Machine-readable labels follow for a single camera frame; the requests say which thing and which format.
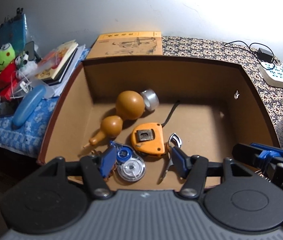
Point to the metal nail clipper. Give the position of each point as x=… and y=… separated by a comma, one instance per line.
x=173, y=141

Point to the blue correction tape dispenser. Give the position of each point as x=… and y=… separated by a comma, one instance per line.
x=129, y=165

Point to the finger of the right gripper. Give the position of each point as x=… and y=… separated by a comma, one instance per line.
x=256, y=154

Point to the black power adapter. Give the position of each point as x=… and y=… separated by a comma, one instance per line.
x=265, y=55

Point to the pine cone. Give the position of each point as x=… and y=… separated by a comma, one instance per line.
x=104, y=162

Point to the stack of books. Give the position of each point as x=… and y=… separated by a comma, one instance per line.
x=57, y=66

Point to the white panda plush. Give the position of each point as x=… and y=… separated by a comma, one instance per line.
x=24, y=66

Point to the teal pouch with clips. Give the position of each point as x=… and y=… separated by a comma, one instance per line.
x=14, y=30

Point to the brown cardboard box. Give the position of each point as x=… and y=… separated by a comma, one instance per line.
x=212, y=105

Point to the white power strip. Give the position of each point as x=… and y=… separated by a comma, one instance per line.
x=272, y=74

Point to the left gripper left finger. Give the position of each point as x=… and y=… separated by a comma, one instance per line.
x=93, y=180

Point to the yellow book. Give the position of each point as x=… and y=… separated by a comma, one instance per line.
x=127, y=43

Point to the orange tape measure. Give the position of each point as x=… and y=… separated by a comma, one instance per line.
x=148, y=139

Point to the small clear tape roll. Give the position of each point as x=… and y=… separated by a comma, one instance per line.
x=151, y=100

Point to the blue glasses case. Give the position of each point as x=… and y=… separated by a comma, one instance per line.
x=28, y=106

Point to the brown gourd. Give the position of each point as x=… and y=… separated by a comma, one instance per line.
x=129, y=106

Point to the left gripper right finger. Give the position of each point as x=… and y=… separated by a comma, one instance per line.
x=194, y=170

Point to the blue checkered cloth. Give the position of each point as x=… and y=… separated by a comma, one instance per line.
x=27, y=139

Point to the green frog plush toy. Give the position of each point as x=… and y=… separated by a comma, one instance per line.
x=8, y=69

